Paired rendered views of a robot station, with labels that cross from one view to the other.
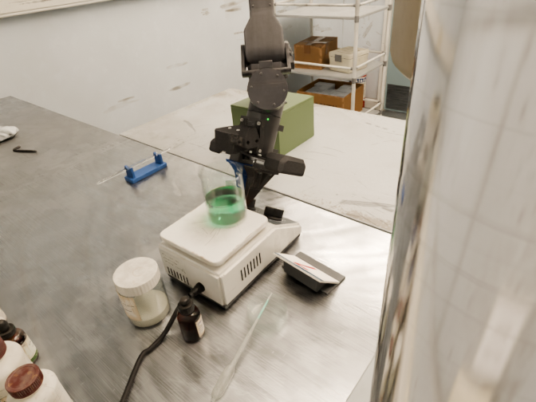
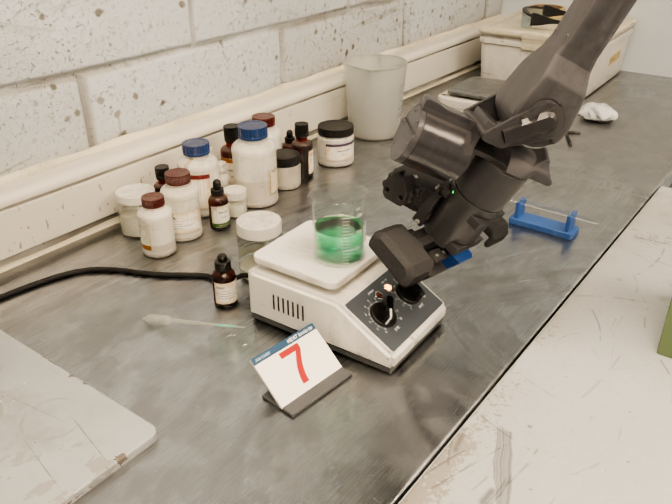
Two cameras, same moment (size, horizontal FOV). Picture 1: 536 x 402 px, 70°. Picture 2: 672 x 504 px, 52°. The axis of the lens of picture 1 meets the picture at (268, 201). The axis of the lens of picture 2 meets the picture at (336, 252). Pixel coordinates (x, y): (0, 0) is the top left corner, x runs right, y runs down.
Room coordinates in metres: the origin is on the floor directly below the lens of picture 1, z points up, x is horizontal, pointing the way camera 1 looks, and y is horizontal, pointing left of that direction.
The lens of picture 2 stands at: (0.40, -0.63, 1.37)
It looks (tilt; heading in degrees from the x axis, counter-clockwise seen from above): 28 degrees down; 85
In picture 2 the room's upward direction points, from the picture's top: straight up
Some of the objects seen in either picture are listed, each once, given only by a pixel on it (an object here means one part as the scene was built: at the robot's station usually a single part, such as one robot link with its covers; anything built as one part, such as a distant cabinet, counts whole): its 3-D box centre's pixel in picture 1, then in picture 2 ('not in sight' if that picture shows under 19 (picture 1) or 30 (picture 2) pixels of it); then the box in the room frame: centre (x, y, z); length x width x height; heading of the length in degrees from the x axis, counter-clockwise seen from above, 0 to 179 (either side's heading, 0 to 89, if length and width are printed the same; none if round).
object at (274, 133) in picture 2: not in sight; (264, 145); (0.39, 0.54, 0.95); 0.06 x 0.06 x 0.11
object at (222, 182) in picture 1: (225, 196); (337, 226); (0.47, 0.06, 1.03); 0.07 x 0.06 x 0.08; 24
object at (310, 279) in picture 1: (309, 266); (302, 367); (0.42, -0.05, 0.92); 0.09 x 0.06 x 0.04; 42
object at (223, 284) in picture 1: (230, 241); (339, 289); (0.47, 0.07, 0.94); 0.22 x 0.13 x 0.08; 140
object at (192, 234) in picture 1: (214, 228); (321, 251); (0.45, 0.08, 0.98); 0.12 x 0.12 x 0.01; 50
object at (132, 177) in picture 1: (144, 166); (544, 217); (0.81, 0.28, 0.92); 0.10 x 0.03 x 0.04; 138
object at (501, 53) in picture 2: not in sight; (555, 50); (1.15, 1.16, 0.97); 0.37 x 0.31 x 0.14; 50
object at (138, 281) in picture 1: (143, 292); (260, 247); (0.38, 0.18, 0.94); 0.06 x 0.06 x 0.08
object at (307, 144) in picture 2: not in sight; (302, 149); (0.45, 0.53, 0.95); 0.04 x 0.04 x 0.10
